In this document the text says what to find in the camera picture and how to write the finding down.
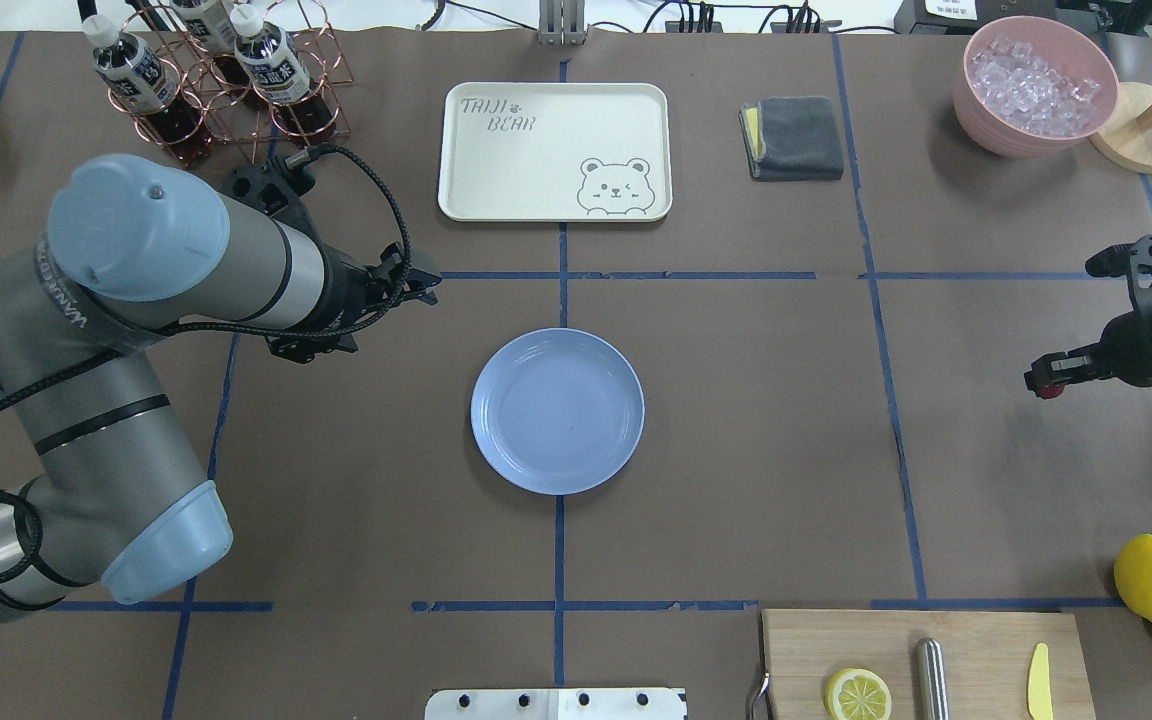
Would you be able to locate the half lemon slice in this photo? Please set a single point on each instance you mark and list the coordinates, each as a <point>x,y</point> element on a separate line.
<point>857,693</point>

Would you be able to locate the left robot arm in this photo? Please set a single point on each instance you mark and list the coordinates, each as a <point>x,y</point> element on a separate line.
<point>135,253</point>

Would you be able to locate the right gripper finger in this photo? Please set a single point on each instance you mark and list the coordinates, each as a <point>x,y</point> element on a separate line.
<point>1060,369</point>

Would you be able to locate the blue plate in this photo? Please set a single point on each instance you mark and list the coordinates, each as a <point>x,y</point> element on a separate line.
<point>557,411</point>

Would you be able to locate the pink bowl of ice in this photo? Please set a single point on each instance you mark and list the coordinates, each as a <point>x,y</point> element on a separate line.
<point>1029,87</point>

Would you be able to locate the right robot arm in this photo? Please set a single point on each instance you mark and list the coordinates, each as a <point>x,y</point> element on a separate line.
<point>1124,352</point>

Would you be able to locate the steel cylinder tool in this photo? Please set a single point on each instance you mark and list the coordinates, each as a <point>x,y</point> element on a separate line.
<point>932,675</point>

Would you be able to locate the yellow plastic knife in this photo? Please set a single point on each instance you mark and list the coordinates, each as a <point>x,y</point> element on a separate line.
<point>1039,694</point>

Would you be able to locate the copper wire bottle rack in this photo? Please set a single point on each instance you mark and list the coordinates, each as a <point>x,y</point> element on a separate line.
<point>212,106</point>

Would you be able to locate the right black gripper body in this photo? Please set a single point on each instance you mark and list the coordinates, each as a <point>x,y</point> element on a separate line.
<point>1128,349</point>

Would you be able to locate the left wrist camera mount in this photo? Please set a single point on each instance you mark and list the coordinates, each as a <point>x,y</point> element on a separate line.
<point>276,187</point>

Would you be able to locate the aluminium frame post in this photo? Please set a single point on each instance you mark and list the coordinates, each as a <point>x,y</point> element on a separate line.
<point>562,23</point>

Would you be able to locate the wooden stand with carton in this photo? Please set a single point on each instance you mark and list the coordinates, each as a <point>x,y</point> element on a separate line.
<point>1151,120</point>

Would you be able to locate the red strawberry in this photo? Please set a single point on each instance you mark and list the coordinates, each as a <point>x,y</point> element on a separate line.
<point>1050,392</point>

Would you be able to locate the cream bear tray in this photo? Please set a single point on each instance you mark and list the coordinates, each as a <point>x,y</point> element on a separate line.
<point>555,152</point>

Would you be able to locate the dark drink bottle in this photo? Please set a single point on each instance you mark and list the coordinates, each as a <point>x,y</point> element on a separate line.
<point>147,89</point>
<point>208,24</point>
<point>271,60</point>

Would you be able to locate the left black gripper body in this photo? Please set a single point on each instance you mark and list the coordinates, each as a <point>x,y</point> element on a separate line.
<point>344,291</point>

